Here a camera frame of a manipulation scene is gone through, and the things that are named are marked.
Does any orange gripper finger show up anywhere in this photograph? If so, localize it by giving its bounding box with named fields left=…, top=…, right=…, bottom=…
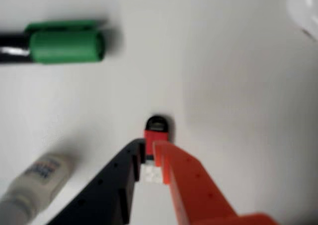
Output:
left=152, top=140, right=282, bottom=225

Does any dark navy gripper finger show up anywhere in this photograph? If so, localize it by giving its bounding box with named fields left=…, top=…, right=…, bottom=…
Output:
left=46, top=139, right=147, bottom=225

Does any red and black usb stick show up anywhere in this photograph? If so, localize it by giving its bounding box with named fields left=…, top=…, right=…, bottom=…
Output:
left=141, top=114, right=175, bottom=185

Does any small white dropper bottle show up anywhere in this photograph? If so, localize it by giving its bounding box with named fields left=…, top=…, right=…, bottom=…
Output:
left=0, top=152, right=75, bottom=225

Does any black marker with green cap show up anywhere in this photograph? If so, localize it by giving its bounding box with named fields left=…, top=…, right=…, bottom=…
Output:
left=0, top=19, right=106, bottom=65

